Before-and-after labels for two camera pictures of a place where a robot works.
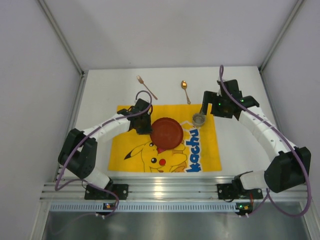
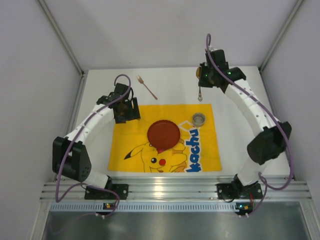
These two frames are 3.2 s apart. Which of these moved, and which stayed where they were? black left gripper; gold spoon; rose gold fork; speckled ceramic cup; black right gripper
Moved: black left gripper; gold spoon; black right gripper
Stayed: rose gold fork; speckled ceramic cup
